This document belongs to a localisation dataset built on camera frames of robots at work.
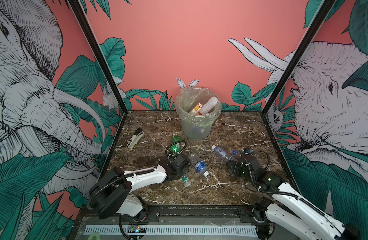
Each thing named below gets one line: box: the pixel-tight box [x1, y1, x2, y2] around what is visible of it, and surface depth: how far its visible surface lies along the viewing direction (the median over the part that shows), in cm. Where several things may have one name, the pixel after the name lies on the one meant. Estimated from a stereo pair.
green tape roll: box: [88, 232, 101, 240], surface depth 69 cm
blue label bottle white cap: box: [188, 152, 210, 178], surface depth 88 cm
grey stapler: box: [127, 127, 144, 149], surface depth 103 cm
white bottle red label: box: [198, 96, 219, 115], surface depth 91 cm
